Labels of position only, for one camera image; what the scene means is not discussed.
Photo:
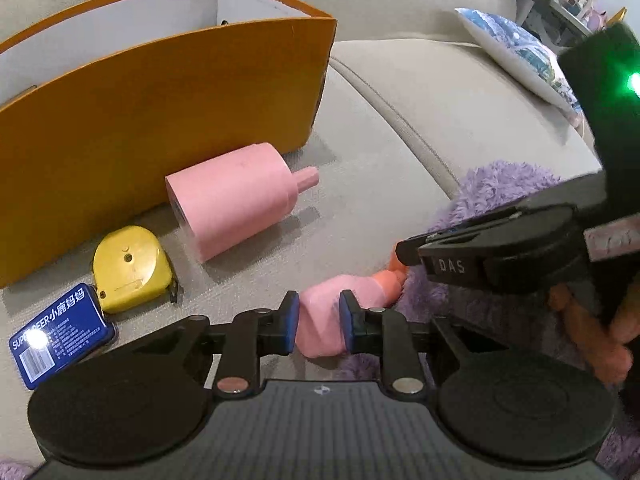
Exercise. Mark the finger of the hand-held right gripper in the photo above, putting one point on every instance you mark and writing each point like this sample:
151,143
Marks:
452,265

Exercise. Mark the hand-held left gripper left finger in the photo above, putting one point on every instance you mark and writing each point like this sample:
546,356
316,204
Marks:
290,322

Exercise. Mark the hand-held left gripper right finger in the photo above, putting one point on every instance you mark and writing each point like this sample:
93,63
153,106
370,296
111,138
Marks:
348,321

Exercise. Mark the pink bottle with orange cap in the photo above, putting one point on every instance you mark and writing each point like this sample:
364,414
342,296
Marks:
322,312

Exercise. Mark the orange cardboard box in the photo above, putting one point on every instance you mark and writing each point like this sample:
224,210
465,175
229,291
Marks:
150,90

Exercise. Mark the person's right hand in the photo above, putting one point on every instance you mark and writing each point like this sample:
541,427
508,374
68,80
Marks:
595,340

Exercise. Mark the purple plush toy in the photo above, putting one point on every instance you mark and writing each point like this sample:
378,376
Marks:
500,185

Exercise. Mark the blue and white printed cushion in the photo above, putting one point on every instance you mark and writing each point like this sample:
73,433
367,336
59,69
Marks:
520,50

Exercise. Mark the pink cylindrical cup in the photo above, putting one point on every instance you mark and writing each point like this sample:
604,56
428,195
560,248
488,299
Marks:
235,197

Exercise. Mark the yellow tape measure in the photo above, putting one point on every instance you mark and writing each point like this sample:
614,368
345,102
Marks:
130,270

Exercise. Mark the beige sofa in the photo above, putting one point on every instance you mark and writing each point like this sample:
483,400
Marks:
400,90

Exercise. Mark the blue tin box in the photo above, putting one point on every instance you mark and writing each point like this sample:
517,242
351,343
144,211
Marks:
60,332

